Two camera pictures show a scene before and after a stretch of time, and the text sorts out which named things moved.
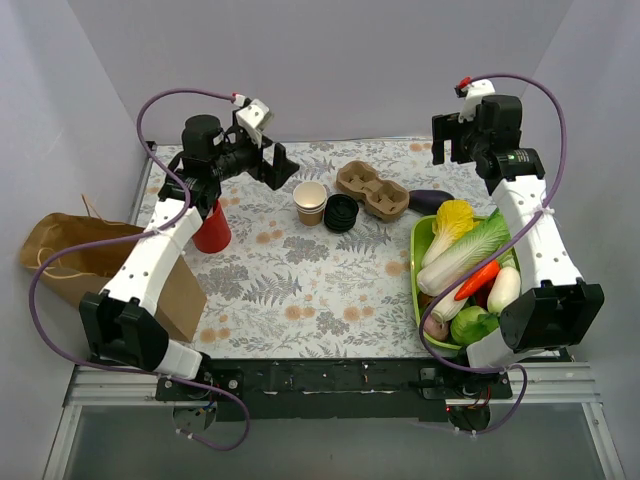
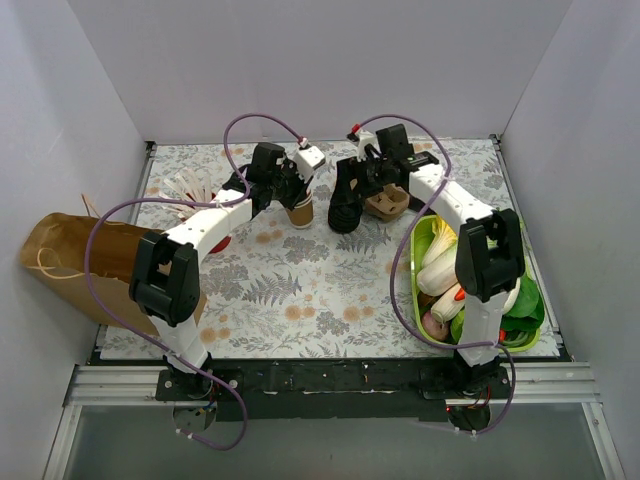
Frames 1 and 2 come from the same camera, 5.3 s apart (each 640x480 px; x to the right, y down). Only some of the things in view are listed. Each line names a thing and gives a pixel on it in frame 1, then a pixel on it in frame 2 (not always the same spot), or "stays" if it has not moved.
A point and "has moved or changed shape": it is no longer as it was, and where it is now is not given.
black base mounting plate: x=335 y=390 stays
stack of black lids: x=340 y=213 stays
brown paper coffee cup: x=310 y=199 has moved or changed shape
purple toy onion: x=436 y=329 stays
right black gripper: x=451 y=135 → x=357 y=176
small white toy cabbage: x=447 y=306 stays
